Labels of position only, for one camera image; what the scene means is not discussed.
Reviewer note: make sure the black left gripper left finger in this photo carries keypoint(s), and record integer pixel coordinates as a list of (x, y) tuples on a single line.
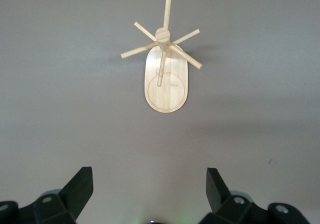
[(72, 199)]

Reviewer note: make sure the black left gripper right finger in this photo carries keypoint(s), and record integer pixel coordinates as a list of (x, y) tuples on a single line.
[(220, 199)]

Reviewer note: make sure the wooden cup rack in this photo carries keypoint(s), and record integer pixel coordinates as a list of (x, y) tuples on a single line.
[(166, 89)]

